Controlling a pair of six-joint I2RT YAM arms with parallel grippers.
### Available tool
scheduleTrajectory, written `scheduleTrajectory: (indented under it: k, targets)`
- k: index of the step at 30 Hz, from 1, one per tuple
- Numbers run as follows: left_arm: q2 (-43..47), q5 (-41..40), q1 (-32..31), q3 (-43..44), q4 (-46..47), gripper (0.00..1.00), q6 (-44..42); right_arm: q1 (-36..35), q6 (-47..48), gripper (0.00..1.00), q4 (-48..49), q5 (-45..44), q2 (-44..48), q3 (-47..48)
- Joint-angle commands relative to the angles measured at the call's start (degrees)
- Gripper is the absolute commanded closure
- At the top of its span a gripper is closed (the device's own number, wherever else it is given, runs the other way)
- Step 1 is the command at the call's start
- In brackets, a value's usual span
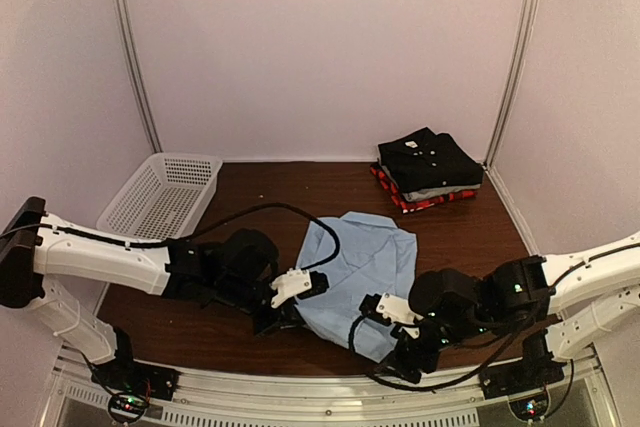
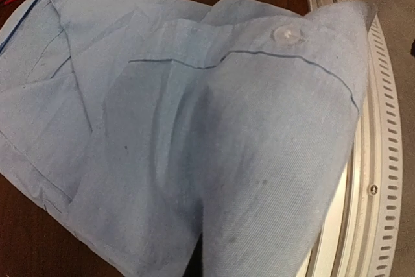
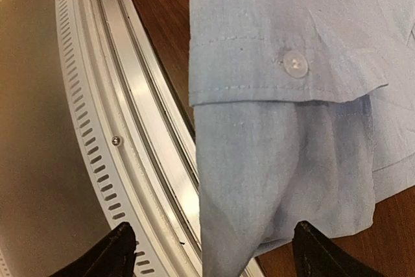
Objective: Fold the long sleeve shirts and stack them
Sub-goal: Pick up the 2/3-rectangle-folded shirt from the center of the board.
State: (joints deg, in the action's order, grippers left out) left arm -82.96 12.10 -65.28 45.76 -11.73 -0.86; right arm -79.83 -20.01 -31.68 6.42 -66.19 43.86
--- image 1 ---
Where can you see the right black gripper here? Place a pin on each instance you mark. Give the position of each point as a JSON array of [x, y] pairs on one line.
[[405, 352]]

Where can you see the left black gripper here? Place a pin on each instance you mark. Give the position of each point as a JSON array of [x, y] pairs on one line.
[[287, 316]]

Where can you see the light blue long sleeve shirt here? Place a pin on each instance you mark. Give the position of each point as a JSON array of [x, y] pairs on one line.
[[375, 257]]

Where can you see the white plastic laundry basket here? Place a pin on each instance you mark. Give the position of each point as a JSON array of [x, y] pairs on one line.
[[166, 197]]

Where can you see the grey shirt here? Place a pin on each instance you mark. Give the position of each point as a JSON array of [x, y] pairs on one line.
[[425, 194]]

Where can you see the red plaid shirt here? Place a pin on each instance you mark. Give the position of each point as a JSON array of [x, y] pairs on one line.
[[407, 206]]

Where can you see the black shirt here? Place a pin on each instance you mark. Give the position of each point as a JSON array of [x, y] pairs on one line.
[[426, 160]]

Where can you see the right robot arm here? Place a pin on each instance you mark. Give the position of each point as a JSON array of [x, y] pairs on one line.
[[542, 309]]

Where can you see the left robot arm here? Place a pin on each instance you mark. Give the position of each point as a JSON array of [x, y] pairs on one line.
[[241, 272]]

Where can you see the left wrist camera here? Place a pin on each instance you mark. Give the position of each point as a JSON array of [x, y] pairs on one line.
[[297, 283]]

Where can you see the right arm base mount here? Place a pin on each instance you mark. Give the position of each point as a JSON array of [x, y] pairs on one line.
[[526, 387]]

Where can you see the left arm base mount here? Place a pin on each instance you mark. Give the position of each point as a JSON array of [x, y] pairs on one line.
[[130, 391]]

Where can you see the front aluminium rail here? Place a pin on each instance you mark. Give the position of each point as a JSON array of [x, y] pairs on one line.
[[209, 398]]

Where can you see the left aluminium frame post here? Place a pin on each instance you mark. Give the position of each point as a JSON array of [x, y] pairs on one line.
[[135, 74]]

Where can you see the aluminium frame post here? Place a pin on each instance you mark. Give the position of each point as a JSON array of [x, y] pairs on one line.
[[524, 32], [135, 74]]

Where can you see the right aluminium frame post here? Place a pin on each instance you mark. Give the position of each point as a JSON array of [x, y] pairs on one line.
[[524, 32]]

